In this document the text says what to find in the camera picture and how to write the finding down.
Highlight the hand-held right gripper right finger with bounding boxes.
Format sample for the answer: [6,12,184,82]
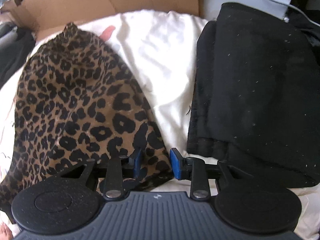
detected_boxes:
[169,147,253,200]

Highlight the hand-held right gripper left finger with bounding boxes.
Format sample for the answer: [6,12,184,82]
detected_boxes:
[59,147,144,200]

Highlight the leopard print skirt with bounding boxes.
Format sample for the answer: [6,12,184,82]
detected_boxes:
[0,22,173,205]

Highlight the folded black clothes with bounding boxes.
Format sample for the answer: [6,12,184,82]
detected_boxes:
[186,2,320,188]

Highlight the cream bear printed blanket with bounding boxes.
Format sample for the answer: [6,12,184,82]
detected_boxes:
[0,9,320,240]

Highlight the flat cardboard sheet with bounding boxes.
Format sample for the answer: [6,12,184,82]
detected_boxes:
[7,0,204,40]

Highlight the black garment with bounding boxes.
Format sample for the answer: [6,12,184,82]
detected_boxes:
[0,26,35,88]

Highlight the black bag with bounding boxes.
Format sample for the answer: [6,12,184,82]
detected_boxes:
[287,0,320,48]

